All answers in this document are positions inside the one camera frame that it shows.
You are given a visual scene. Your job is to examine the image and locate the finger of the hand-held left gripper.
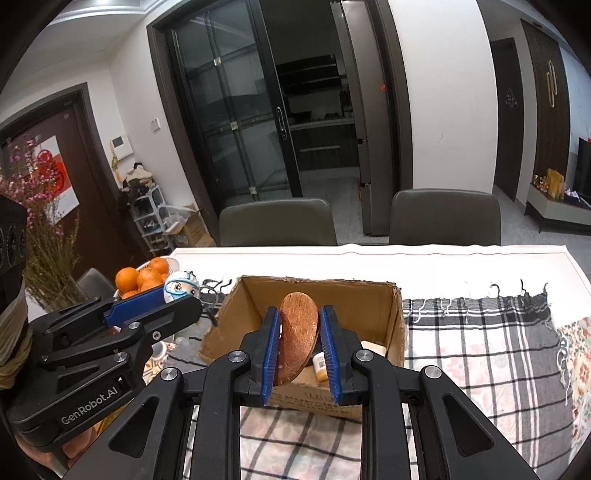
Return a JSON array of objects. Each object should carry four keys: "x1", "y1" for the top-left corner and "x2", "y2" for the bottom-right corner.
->
[
  {"x1": 39, "y1": 295, "x2": 204, "y2": 370},
  {"x1": 30, "y1": 288, "x2": 169, "y2": 340}
]

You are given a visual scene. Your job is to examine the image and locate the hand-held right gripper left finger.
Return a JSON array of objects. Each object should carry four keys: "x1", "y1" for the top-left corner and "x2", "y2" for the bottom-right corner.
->
[{"x1": 65, "y1": 305, "x2": 282, "y2": 480}]

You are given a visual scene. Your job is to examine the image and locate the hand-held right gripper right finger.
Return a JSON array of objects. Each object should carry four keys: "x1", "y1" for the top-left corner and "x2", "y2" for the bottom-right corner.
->
[{"x1": 320, "y1": 305, "x2": 539, "y2": 480}]

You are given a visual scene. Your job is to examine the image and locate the small white blue figurine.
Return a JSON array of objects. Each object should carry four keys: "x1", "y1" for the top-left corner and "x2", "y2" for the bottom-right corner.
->
[{"x1": 164, "y1": 271, "x2": 201, "y2": 303}]

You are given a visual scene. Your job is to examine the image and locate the brown oval wooden piece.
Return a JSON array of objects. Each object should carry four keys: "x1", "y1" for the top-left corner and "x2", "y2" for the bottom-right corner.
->
[{"x1": 276, "y1": 292, "x2": 320, "y2": 386}]

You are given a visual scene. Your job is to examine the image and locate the brown cardboard box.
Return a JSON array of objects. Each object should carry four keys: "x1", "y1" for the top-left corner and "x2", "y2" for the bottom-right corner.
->
[{"x1": 198, "y1": 275, "x2": 407, "y2": 422}]

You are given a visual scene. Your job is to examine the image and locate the person's left hand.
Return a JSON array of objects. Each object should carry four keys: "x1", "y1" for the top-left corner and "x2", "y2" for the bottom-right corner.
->
[{"x1": 28, "y1": 427, "x2": 100, "y2": 474}]

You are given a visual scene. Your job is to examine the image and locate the pile of oranges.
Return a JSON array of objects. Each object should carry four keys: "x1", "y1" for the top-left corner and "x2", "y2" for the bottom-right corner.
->
[{"x1": 115, "y1": 257, "x2": 171, "y2": 300}]

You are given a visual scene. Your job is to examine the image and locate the grey dining chair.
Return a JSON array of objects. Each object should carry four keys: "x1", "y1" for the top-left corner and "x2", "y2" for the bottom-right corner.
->
[
  {"x1": 389, "y1": 189, "x2": 502, "y2": 245},
  {"x1": 76, "y1": 268, "x2": 117, "y2": 301},
  {"x1": 219, "y1": 198, "x2": 339, "y2": 247}
]

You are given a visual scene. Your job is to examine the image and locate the clear plastic fruit basket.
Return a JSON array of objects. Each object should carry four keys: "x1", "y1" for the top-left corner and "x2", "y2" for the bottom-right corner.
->
[{"x1": 113, "y1": 257, "x2": 186, "y2": 301}]

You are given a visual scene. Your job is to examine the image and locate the cardboard box on floor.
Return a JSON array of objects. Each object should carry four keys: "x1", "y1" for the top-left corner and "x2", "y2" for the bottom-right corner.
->
[{"x1": 168, "y1": 205, "x2": 216, "y2": 248}]

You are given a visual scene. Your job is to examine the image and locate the white storage rack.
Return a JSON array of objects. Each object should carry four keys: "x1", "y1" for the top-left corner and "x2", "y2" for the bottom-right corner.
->
[{"x1": 129, "y1": 185, "x2": 172, "y2": 257}]

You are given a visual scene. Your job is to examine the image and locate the dried pink flower bunch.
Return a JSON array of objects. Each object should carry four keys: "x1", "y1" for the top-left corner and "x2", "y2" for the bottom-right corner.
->
[{"x1": 0, "y1": 136, "x2": 81, "y2": 310}]

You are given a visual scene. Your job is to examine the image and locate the dark entrance door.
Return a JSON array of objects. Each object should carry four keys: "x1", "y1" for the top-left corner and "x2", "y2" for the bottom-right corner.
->
[{"x1": 0, "y1": 83, "x2": 116, "y2": 273}]

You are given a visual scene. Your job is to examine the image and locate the dark bag on rack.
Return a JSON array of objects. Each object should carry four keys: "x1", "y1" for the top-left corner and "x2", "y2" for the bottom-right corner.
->
[{"x1": 120, "y1": 162, "x2": 155, "y2": 204}]

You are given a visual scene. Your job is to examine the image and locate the red paper door decoration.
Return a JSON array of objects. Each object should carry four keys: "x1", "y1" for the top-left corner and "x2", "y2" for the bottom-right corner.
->
[{"x1": 34, "y1": 136, "x2": 78, "y2": 215}]

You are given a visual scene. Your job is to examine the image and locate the grey plaid cloth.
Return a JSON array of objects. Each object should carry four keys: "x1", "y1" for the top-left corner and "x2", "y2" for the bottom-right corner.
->
[{"x1": 143, "y1": 277, "x2": 583, "y2": 480}]

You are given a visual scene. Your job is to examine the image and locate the glass sliding door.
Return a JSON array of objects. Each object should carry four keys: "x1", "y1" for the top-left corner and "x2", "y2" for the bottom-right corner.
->
[{"x1": 148, "y1": 0, "x2": 305, "y2": 217}]

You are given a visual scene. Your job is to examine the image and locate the grey refrigerator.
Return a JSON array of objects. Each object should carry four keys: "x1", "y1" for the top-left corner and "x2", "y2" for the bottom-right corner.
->
[{"x1": 330, "y1": 0, "x2": 402, "y2": 236}]

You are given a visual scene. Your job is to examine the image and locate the floral patterned cloth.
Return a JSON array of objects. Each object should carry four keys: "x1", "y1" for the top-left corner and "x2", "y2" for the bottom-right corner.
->
[{"x1": 556, "y1": 318, "x2": 591, "y2": 462}]

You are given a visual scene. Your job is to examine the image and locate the low television cabinet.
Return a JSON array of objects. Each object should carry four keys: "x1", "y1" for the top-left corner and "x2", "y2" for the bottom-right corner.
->
[{"x1": 524, "y1": 185, "x2": 591, "y2": 236}]

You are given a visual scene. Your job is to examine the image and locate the yellow gift box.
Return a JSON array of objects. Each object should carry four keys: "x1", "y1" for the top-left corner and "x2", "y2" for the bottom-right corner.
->
[{"x1": 546, "y1": 168, "x2": 566, "y2": 200}]

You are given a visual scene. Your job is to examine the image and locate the dark wooden door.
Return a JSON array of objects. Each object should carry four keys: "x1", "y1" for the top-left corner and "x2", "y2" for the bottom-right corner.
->
[{"x1": 489, "y1": 37, "x2": 527, "y2": 204}]

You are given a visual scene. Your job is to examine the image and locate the black television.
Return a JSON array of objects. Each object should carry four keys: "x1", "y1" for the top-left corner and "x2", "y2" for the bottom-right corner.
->
[{"x1": 577, "y1": 137, "x2": 591, "y2": 208}]

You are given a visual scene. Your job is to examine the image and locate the wardrobe door with gold handle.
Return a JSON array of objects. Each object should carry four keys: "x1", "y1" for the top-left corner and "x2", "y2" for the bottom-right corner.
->
[{"x1": 522, "y1": 18, "x2": 573, "y2": 162}]

